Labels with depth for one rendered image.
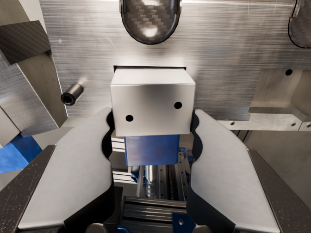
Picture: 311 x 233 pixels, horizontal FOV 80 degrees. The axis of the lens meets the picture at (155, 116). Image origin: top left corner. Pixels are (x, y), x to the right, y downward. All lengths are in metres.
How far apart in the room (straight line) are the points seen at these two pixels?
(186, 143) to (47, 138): 0.94
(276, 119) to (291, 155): 1.39
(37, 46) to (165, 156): 0.17
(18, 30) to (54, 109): 0.08
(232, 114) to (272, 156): 1.47
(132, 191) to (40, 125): 1.14
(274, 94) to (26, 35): 0.24
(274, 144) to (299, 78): 1.36
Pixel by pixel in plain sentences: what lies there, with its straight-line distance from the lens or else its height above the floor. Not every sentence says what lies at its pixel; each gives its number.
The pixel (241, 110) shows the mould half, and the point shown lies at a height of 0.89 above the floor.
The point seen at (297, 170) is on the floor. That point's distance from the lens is 1.85.
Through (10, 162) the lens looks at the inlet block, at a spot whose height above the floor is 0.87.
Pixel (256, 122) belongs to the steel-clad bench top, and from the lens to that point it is 0.30.
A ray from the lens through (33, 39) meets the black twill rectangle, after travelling 0.24.
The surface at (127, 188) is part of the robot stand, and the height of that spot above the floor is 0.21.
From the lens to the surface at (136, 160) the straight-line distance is 0.16.
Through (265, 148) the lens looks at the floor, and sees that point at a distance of 1.55.
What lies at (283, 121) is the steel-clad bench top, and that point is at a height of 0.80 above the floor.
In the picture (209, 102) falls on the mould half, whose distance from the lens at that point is 0.16.
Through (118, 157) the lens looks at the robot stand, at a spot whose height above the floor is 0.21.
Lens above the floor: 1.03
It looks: 60 degrees down
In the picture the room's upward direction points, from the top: 180 degrees clockwise
